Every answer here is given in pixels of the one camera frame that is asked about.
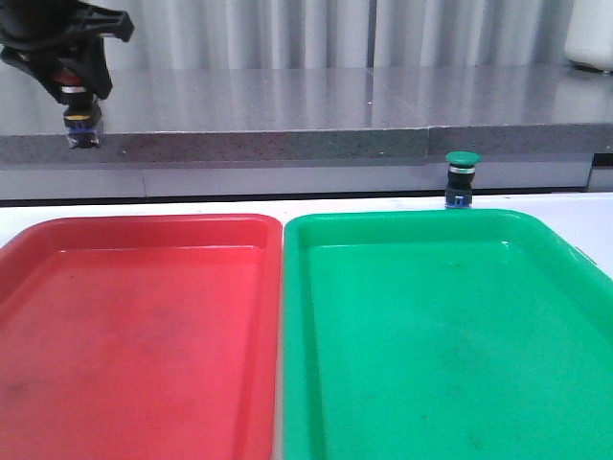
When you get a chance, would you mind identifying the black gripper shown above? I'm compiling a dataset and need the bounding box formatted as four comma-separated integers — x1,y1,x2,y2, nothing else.
1,1,134,104

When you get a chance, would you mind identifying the red mushroom push button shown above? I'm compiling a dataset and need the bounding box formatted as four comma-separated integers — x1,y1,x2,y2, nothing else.
53,68,103,149

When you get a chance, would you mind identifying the green mushroom push button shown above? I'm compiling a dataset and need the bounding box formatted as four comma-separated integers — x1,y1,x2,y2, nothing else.
444,150,482,209

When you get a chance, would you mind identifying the grey stone counter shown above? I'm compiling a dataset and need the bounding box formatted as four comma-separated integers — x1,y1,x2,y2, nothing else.
1,65,612,202

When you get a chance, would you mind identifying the red plastic tray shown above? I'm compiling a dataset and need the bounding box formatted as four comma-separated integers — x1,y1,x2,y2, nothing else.
1,215,282,459

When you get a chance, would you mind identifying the green plastic tray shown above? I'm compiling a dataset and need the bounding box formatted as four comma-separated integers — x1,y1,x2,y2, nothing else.
283,210,612,459

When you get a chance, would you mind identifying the white appliance on counter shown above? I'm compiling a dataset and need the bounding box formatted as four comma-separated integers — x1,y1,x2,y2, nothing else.
564,0,612,73

